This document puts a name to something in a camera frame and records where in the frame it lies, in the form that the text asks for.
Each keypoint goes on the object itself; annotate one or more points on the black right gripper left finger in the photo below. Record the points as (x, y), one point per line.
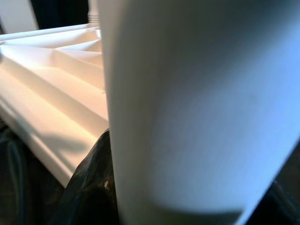
(93, 192)

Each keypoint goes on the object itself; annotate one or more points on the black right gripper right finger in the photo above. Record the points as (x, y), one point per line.
(281, 211)

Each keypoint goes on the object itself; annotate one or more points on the white plastic table top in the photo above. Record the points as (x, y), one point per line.
(47, 93)

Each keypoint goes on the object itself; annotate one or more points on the black plastic table cover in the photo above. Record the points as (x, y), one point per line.
(23, 175)

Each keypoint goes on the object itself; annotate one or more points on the black door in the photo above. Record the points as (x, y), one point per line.
(61, 11)

